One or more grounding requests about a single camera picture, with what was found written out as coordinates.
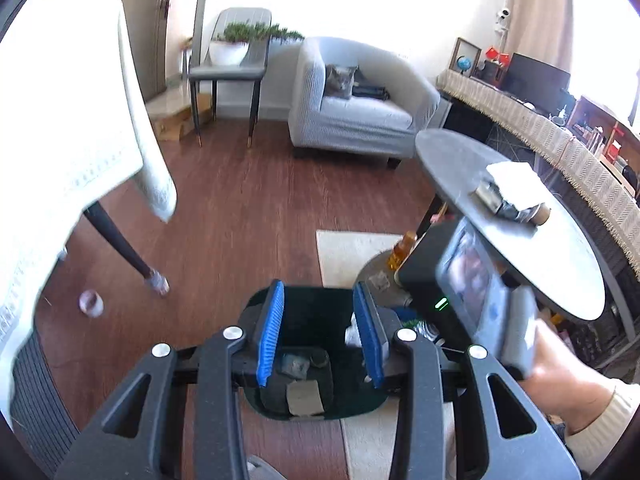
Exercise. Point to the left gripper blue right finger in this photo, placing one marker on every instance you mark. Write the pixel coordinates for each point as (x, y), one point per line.
(402, 362)

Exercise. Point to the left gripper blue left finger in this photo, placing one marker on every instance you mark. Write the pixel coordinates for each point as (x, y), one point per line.
(232, 358)

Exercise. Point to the torn white paper box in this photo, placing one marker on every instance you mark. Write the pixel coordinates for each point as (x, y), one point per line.
(514, 192)

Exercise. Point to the dark green trash bin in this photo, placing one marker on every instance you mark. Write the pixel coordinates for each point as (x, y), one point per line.
(316, 372)

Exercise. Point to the person's right hand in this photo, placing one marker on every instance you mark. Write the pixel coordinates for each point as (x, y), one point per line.
(561, 385)

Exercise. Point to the amber bottle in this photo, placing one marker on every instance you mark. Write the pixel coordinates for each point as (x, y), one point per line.
(401, 250)

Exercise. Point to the black table leg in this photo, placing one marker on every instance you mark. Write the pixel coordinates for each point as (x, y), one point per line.
(105, 226)

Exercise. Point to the tape roll on floor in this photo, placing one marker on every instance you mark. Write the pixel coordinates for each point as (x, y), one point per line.
(90, 303)

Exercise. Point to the grey armchair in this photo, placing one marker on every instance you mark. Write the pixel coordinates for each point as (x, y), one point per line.
(359, 125)

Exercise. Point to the beige lace sideboard cloth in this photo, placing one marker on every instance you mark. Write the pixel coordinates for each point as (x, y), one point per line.
(590, 179)

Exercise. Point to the black bag on armchair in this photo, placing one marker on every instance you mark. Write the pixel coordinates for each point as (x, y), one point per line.
(363, 88)

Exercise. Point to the black monitor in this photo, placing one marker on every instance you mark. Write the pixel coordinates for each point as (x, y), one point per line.
(536, 82)

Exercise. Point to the small blue globe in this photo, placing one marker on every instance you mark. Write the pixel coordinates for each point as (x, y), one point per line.
(464, 65)

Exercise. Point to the small red flags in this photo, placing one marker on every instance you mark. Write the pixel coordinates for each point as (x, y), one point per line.
(493, 55)

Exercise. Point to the grey cat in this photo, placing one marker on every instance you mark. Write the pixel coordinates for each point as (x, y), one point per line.
(340, 81)

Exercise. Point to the framed picture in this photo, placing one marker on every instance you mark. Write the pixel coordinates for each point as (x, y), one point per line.
(466, 48)

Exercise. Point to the cardboard box on floor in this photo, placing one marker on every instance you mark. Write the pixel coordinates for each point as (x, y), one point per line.
(173, 126)

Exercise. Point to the green patterned tablecloth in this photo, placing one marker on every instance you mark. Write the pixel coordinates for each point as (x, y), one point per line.
(73, 128)

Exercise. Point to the grey dining chair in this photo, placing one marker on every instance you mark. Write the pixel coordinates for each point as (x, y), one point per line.
(252, 69)

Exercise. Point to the potted green plant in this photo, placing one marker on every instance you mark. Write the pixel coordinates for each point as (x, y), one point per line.
(230, 46)

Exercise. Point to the grey door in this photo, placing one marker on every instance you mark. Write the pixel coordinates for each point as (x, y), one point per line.
(147, 27)

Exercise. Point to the white security camera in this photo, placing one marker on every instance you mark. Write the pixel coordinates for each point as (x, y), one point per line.
(502, 21)

